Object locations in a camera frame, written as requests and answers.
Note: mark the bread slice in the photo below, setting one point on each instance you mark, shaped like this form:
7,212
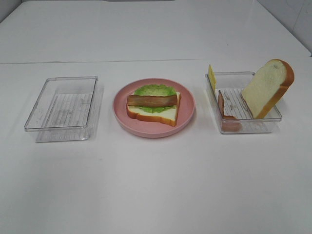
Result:
267,87
167,116

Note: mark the yellow cheese slice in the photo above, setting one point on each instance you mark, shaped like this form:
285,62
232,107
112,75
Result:
211,77

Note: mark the right clear plastic tray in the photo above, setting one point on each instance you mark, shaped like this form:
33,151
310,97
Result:
230,84

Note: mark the clear plastic tray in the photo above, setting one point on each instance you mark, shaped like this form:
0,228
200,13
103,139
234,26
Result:
230,84
66,109

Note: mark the left clear plastic tray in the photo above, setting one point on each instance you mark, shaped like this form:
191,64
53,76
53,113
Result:
66,109

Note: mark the pink round plate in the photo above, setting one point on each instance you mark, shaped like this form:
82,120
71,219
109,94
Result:
153,129

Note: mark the green lettuce leaf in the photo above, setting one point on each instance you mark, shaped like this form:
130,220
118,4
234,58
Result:
155,90

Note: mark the bacon strip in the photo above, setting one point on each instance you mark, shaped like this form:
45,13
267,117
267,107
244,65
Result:
229,123
152,101

